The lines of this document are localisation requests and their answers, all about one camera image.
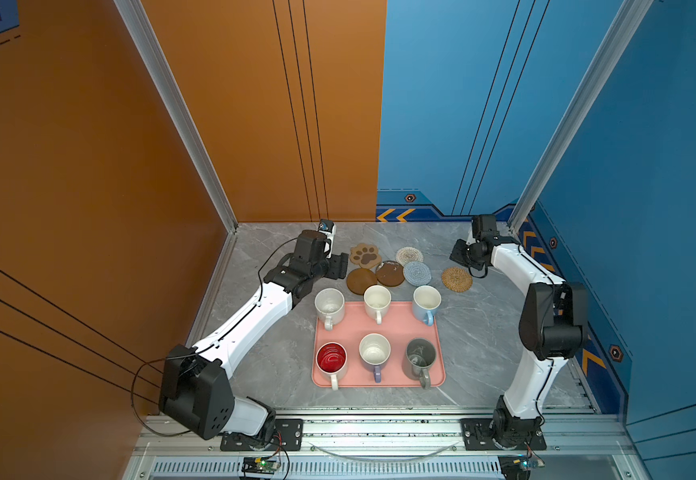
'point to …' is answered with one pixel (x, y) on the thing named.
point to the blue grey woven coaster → (417, 273)
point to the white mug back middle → (377, 302)
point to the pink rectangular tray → (400, 326)
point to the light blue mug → (426, 301)
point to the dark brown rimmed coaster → (390, 273)
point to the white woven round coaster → (409, 254)
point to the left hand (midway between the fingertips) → (335, 251)
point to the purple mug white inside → (374, 352)
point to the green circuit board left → (259, 466)
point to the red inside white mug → (331, 361)
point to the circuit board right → (518, 466)
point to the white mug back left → (329, 302)
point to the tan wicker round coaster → (456, 278)
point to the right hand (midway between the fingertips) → (453, 255)
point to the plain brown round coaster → (359, 279)
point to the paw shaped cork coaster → (365, 255)
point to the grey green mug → (419, 357)
